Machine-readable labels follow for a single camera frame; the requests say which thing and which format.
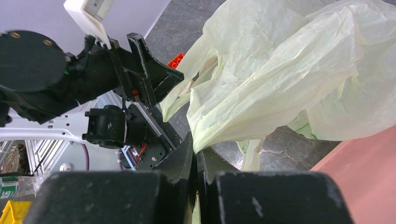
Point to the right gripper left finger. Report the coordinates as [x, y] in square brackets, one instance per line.
[163, 195]

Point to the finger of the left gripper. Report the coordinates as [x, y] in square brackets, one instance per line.
[152, 79]

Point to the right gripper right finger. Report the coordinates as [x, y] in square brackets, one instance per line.
[230, 196]

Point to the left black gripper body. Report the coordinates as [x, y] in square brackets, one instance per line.
[98, 69]

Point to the green avocado plastic bag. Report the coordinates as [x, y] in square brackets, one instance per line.
[325, 70]

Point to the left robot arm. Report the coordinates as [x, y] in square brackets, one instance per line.
[48, 94]

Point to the orange red brick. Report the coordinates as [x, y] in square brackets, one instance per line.
[176, 61]

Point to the pink plastic basket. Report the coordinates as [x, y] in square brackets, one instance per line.
[365, 172]

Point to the yellow crate outside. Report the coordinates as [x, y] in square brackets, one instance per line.
[15, 212]

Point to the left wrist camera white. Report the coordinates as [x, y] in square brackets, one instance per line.
[89, 14]

